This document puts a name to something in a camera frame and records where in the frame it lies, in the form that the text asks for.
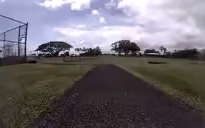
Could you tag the dark low tree cluster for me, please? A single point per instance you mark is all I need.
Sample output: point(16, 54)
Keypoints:
point(90, 51)

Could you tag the large dark round tree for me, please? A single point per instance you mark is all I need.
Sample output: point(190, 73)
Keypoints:
point(125, 46)

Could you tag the dark asphalt path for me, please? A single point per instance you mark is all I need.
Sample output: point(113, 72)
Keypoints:
point(110, 96)

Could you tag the low building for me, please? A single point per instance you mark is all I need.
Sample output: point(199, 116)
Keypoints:
point(151, 52)

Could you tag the wide flat-topped tree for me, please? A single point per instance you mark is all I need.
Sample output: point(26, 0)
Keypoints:
point(53, 46)

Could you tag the green grass field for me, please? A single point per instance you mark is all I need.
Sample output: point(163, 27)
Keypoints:
point(176, 75)

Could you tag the dark hedge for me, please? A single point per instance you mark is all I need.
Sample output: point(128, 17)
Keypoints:
point(186, 54)

